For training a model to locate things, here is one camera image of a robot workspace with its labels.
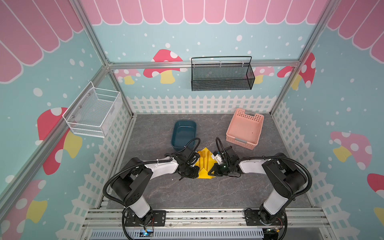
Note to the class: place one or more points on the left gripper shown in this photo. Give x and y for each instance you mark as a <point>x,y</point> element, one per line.
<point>195,174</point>

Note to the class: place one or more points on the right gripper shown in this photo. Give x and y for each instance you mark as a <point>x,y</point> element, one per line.
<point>219,170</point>

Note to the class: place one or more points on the yellow paper napkin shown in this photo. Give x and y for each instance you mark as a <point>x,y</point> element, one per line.
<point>203,173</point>

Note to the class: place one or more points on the orange plastic knife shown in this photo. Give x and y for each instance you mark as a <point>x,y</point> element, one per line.
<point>207,160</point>

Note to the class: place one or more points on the dark teal plastic tub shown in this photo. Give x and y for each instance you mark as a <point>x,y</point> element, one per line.
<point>184,131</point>

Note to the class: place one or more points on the orange plastic fork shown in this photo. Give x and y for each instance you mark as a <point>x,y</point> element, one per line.
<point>203,160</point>

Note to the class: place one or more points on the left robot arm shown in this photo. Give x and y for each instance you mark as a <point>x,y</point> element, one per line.
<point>128,185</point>

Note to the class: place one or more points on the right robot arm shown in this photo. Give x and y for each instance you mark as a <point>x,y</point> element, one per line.
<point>288,178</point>

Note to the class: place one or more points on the pink perforated plastic basket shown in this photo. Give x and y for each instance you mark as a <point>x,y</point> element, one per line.
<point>245,129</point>

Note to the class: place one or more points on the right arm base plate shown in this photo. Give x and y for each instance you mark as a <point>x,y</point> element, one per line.
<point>256,217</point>

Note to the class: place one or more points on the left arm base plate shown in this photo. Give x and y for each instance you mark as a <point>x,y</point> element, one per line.
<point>153,218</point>

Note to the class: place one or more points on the black wire mesh basket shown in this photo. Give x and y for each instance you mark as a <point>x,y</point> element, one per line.
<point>228,73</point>

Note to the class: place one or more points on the aluminium front rail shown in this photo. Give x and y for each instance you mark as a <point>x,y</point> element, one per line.
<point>237,218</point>

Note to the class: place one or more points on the white wire mesh basket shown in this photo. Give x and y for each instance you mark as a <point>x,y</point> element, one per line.
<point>93,112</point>

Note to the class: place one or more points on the white slotted cable duct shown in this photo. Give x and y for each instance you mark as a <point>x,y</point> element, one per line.
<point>198,234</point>

